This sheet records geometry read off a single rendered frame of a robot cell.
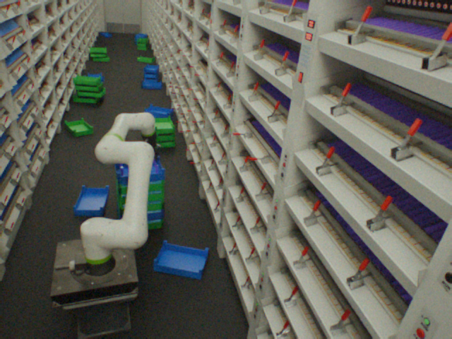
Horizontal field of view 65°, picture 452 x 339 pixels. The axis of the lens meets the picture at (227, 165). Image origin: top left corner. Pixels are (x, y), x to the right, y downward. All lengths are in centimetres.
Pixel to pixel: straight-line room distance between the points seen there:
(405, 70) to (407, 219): 34
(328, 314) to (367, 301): 22
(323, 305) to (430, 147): 62
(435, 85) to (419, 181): 18
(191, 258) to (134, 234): 81
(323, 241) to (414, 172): 44
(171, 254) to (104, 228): 83
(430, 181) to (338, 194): 32
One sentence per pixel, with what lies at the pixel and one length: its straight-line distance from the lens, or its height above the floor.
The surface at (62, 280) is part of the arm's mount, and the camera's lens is 184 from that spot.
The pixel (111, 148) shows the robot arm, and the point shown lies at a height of 85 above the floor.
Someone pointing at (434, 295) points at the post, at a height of 114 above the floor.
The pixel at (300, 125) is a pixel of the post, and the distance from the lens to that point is 120.
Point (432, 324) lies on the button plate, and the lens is 83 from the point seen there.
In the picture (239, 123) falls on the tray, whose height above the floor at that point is 95.
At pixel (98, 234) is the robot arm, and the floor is 59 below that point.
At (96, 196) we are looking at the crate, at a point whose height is 0.
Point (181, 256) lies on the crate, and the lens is 240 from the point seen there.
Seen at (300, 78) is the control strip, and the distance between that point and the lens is 119.
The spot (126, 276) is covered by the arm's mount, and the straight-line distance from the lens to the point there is 179.
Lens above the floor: 163
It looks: 28 degrees down
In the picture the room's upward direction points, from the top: 6 degrees clockwise
